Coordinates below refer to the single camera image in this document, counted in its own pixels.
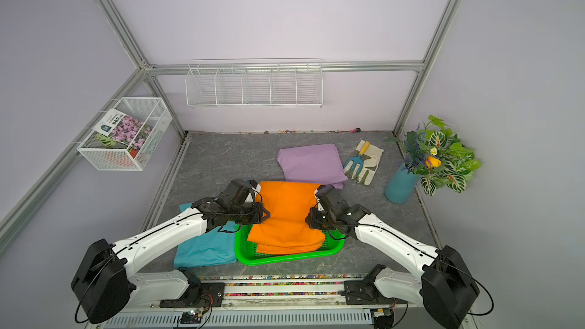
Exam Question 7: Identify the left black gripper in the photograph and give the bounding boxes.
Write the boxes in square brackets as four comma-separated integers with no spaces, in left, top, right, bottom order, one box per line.
[229,201,270,223]

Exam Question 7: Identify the orange pants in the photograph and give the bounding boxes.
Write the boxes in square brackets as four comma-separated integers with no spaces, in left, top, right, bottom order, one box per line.
[248,181,325,255]

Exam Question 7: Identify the green plastic basket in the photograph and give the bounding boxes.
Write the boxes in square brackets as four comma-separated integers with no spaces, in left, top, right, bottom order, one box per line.
[235,225,345,266]

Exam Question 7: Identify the purple pants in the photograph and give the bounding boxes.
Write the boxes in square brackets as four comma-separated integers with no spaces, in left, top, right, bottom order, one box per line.
[277,143,348,190]

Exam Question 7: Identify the teal pants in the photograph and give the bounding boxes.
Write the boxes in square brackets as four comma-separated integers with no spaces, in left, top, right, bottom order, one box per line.
[174,222,239,269]

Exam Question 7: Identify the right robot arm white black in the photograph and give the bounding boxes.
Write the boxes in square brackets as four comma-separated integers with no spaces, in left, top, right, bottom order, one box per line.
[306,185,484,328]

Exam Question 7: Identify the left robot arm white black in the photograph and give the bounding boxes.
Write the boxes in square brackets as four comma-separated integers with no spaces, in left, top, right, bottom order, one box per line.
[71,179,270,324]

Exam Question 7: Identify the teal garden hand fork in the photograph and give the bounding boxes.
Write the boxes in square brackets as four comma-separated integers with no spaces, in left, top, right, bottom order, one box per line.
[344,142,371,180]

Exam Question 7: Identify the teal vase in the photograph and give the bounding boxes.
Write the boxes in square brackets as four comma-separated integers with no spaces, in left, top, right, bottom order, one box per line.
[384,164,420,204]

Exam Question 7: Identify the artificial green plant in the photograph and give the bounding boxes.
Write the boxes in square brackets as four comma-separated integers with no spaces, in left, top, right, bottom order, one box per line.
[386,115,481,196]

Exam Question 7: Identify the purple flower seed packet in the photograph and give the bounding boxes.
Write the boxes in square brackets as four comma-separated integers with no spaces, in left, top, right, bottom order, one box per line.
[93,108,152,158]

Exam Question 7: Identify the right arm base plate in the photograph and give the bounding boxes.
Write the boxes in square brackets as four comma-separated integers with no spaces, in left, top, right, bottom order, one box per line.
[340,280,406,306]

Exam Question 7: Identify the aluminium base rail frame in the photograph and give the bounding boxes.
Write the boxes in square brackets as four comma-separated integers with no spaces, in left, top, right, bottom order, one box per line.
[85,274,474,328]

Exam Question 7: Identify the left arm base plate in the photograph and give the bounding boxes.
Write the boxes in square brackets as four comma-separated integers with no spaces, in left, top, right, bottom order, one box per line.
[159,283,225,309]

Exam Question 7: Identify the white wire wall shelf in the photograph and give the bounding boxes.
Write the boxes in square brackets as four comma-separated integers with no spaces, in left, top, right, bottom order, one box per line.
[185,58,324,108]

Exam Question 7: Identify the white wire side basket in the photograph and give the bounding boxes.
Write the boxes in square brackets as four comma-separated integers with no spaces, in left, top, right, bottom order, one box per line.
[77,97,172,172]

